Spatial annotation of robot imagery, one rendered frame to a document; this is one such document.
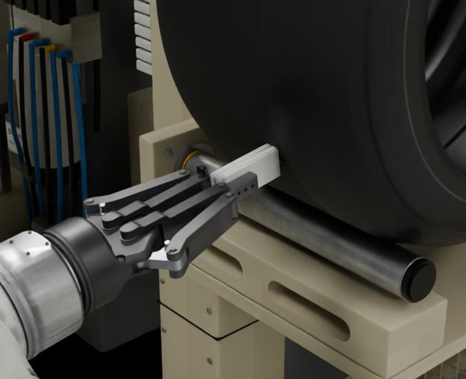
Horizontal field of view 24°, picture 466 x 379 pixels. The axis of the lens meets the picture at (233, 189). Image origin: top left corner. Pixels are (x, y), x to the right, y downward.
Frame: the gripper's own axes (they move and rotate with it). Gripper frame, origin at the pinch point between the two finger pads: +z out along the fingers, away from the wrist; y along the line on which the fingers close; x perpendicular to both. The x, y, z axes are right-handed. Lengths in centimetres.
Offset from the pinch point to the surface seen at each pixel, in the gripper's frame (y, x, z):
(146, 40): 42.0, 5.3, 20.4
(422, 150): -11.5, -1.9, 10.4
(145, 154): 26.2, 10.4, 7.0
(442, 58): 13.7, 9.0, 44.2
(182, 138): 24.8, 9.8, 11.4
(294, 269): 4.5, 17.3, 8.7
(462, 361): 26, 77, 65
